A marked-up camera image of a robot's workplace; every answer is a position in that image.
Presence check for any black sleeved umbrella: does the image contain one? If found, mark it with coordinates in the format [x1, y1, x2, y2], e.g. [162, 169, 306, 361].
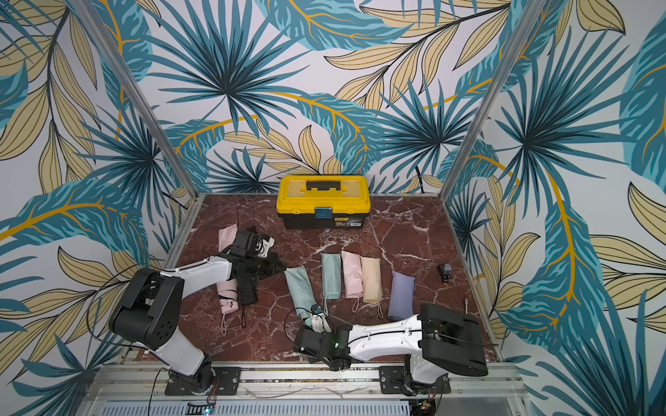
[236, 276, 258, 307]

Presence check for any mint sleeved umbrella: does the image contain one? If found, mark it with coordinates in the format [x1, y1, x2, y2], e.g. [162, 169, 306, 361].
[284, 266, 317, 327]
[321, 253, 342, 301]

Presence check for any pink umbrella sleeve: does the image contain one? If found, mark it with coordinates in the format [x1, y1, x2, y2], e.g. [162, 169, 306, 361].
[218, 224, 238, 252]

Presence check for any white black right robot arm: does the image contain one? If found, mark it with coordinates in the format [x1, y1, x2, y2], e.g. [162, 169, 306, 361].
[292, 304, 489, 386]

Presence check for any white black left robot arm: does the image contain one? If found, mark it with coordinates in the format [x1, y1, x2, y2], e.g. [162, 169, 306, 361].
[109, 228, 284, 379]

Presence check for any yellow black toolbox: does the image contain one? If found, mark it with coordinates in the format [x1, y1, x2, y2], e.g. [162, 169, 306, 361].
[276, 175, 371, 230]

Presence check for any lavender sleeved umbrella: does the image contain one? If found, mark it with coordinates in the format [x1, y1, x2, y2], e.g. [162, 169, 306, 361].
[388, 270, 416, 322]

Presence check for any pink sleeved umbrella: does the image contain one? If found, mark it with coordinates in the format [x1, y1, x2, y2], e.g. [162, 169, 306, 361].
[341, 251, 364, 299]

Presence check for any beige sleeved umbrella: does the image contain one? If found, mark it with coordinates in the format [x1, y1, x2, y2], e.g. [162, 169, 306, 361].
[361, 257, 383, 303]

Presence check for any small black electrical part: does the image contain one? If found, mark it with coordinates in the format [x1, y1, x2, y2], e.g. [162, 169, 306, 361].
[437, 263, 453, 285]

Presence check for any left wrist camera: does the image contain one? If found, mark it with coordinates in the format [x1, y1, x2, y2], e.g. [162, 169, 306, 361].
[257, 235, 275, 258]

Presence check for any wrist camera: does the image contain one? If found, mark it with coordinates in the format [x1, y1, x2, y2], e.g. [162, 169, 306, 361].
[310, 305, 332, 333]
[257, 235, 275, 258]

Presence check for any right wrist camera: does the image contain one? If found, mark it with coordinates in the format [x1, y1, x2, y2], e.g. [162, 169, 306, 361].
[310, 305, 332, 333]

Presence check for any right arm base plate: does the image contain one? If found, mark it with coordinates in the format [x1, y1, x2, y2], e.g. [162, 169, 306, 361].
[378, 366, 451, 397]

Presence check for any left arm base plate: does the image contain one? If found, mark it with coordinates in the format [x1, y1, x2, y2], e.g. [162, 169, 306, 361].
[165, 367, 241, 397]

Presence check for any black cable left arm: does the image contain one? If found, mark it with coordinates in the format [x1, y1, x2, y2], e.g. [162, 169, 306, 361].
[85, 264, 152, 349]

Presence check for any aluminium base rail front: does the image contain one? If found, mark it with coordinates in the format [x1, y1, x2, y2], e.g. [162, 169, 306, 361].
[77, 362, 536, 415]

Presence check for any aluminium frame rail left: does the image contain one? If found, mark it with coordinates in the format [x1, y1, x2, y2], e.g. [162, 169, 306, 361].
[69, 0, 199, 199]

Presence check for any aluminium frame rail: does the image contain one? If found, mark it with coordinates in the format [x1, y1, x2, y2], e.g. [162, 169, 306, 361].
[69, 0, 199, 199]
[440, 0, 546, 202]

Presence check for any aluminium frame rail right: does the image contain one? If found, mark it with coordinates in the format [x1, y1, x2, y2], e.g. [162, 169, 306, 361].
[440, 0, 546, 202]

